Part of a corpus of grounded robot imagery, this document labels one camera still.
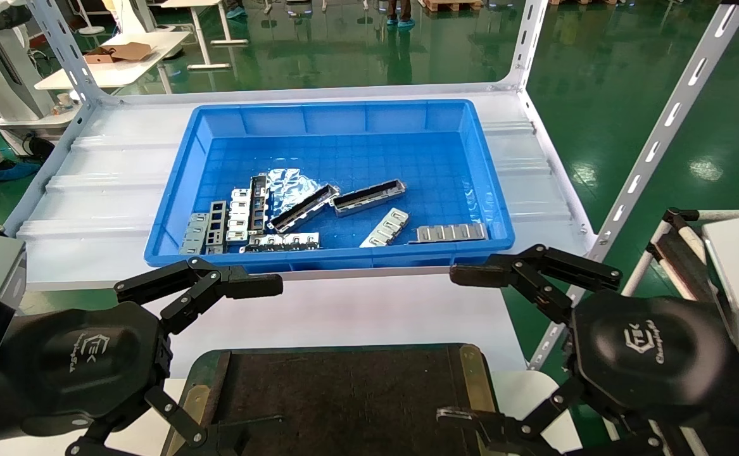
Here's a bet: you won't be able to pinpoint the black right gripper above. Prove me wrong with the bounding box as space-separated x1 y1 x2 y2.
436 244 739 456

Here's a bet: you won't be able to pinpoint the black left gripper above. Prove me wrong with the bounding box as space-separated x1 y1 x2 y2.
0 256 284 456

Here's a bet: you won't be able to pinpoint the silver long channel bracket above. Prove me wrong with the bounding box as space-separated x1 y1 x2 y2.
332 179 407 218
267 183 340 234

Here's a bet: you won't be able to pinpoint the grey perforated metal plate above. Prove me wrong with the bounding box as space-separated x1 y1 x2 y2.
180 213 211 256

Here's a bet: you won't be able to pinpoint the dark perforated metal plate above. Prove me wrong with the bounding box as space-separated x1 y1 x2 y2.
208 200 229 255

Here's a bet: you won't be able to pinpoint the silver tabbed metal strip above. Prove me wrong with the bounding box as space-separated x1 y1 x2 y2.
240 231 321 253

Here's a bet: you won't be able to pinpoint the silver clip metal strip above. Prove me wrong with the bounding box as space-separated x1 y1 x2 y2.
225 187 254 244

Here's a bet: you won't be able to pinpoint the grey ribbed metal strip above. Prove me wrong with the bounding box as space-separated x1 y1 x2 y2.
408 222 488 245

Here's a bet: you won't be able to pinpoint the clear plastic bag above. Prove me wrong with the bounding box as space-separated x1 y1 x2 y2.
264 167 323 217

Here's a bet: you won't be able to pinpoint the short silver clip plate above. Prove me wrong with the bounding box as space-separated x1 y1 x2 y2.
360 207 410 249

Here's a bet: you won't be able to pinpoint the white metal shelf rack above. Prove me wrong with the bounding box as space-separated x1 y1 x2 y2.
4 0 739 372

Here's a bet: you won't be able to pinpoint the blue plastic bin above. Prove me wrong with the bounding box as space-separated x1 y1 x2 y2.
144 99 515 275

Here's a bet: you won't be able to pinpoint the white background table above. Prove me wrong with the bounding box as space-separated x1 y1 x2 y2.
34 28 193 94
153 0 250 71

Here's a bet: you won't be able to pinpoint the brown cardboard box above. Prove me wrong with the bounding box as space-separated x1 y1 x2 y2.
83 41 155 65

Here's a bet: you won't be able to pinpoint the wooden pallet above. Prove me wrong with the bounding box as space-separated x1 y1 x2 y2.
422 0 484 13

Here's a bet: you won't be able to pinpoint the standing person blue shoe covers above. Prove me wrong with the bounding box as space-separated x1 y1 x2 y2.
386 0 416 28

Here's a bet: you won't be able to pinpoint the white frame black belt cart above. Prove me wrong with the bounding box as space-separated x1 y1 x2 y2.
622 207 724 306

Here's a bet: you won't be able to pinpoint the dark narrow channel bracket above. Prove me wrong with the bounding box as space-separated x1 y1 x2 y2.
248 174 270 236

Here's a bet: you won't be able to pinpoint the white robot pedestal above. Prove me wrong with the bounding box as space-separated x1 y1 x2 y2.
0 0 86 156

